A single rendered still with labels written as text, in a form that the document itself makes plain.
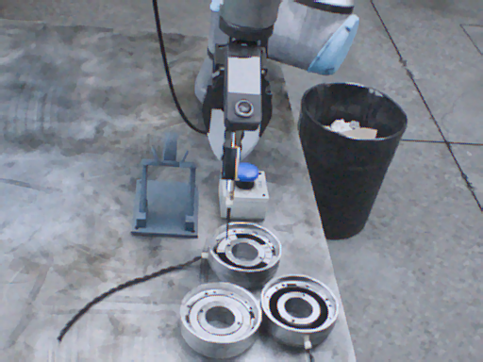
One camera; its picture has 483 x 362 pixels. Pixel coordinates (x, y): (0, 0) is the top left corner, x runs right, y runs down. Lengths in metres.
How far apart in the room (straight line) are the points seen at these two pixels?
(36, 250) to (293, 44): 0.56
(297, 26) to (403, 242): 1.30
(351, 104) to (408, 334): 0.78
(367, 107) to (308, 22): 1.13
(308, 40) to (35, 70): 0.54
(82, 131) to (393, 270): 1.31
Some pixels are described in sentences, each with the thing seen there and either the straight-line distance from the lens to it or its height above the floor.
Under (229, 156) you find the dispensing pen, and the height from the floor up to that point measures 0.94.
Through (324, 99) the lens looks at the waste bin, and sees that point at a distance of 2.33.
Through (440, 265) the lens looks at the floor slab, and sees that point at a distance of 2.40.
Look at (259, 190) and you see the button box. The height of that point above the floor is 0.84.
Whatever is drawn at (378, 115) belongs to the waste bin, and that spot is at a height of 0.36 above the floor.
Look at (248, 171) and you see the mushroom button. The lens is 1.09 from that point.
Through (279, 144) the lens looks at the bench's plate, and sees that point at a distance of 1.29.
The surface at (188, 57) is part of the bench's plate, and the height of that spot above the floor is 0.80.
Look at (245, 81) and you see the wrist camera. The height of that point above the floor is 1.08.
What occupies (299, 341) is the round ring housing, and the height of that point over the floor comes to 0.82.
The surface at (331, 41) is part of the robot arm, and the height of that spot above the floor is 0.99.
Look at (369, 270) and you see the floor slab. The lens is 2.28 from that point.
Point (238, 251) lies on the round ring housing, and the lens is 1.03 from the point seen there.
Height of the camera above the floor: 1.51
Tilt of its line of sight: 40 degrees down
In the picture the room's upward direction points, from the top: 11 degrees clockwise
